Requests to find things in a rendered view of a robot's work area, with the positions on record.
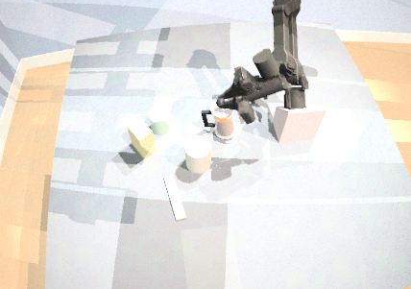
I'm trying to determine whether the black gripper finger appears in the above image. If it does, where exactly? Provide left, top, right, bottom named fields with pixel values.
left=218, top=95, right=239, bottom=110
left=218, top=78, right=241, bottom=99

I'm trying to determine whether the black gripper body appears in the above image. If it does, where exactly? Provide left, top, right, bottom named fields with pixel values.
left=235, top=75, right=270, bottom=124

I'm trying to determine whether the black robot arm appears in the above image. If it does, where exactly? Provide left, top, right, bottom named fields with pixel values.
left=233, top=0, right=309, bottom=109

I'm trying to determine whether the pale yellow block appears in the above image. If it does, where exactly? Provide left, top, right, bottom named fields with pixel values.
left=126, top=116, right=157, bottom=158

